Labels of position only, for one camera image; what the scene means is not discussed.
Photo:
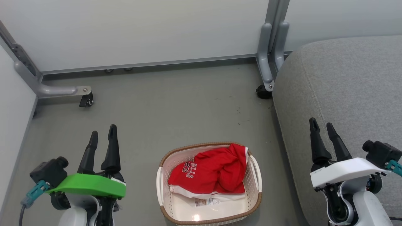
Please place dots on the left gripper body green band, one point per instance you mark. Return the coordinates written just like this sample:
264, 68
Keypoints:
91, 185

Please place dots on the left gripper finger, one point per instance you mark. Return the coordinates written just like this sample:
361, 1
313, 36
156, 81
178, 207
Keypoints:
112, 153
88, 157

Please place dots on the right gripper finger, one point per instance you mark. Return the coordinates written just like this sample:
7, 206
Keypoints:
317, 147
339, 147

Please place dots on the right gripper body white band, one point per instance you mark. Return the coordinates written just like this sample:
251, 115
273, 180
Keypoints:
345, 171

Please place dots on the red shorts white trim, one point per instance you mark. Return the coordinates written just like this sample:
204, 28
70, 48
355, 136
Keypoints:
234, 166

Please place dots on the red white striped jersey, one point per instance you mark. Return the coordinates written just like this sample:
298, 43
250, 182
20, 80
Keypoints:
198, 171

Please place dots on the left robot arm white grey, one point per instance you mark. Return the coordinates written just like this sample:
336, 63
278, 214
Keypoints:
75, 213

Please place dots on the grey fabric sofa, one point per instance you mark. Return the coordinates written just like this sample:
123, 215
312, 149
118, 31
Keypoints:
342, 88

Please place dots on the black caster wheel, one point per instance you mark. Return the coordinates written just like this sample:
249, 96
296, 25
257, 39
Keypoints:
263, 93
86, 100

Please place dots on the cream plastic laundry basket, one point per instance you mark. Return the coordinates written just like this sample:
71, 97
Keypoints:
185, 210

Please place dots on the white paper label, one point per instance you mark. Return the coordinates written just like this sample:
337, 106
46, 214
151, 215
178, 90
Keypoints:
207, 202

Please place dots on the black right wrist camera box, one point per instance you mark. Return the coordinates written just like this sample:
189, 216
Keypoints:
381, 153

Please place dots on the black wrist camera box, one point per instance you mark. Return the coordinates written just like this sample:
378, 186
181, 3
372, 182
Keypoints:
50, 171
381, 153

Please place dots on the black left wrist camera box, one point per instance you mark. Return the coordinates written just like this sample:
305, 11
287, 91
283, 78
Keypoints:
50, 171

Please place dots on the grey partition frame long foot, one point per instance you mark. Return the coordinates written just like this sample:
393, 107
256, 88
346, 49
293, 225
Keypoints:
47, 89

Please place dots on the grey partition bottom rail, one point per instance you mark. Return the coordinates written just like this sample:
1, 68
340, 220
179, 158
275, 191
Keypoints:
150, 64

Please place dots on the grey partition frame double post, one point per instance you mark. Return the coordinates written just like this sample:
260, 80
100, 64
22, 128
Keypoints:
270, 47

